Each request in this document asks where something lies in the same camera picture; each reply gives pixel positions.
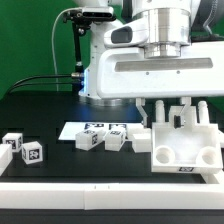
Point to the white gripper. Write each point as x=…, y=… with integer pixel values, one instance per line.
x=126, y=73

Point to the white chair seat with pegs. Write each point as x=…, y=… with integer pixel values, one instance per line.
x=193, y=148

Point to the white tagged cube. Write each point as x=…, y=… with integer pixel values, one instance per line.
x=32, y=152
x=15, y=139

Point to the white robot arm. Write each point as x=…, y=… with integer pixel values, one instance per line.
x=168, y=50

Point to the white block chair part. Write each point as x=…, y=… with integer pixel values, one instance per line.
x=140, y=137

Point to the white marker sheet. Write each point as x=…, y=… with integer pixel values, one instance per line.
x=70, y=129

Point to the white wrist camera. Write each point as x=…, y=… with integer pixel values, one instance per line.
x=130, y=34

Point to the white right border rail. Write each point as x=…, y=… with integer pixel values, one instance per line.
x=217, y=178

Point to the white border rail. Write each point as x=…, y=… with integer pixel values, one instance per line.
x=5, y=156
x=217, y=178
x=111, y=196

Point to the black camera on stand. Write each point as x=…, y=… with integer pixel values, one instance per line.
x=81, y=19

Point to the white left border rail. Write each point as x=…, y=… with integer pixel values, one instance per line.
x=5, y=156

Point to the white front border rail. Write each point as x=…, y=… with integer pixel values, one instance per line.
x=111, y=196

